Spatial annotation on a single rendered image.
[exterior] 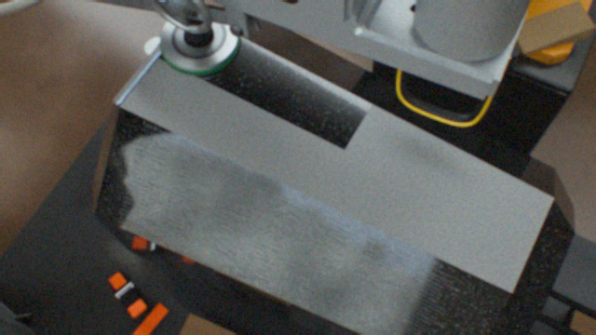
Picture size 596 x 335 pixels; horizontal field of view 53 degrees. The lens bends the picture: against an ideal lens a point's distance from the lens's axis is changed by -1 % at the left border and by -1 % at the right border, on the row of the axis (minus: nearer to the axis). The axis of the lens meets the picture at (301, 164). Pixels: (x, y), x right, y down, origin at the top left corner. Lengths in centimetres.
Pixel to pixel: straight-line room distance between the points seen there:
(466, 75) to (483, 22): 14
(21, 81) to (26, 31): 28
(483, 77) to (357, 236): 51
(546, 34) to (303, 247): 90
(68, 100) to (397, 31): 188
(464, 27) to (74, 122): 198
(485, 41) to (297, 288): 79
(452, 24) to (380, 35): 16
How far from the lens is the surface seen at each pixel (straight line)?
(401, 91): 142
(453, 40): 109
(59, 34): 302
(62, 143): 269
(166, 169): 161
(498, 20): 106
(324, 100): 157
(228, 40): 166
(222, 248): 161
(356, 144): 150
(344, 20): 115
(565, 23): 186
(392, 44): 116
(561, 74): 186
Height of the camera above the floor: 219
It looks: 65 degrees down
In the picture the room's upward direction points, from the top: 5 degrees counter-clockwise
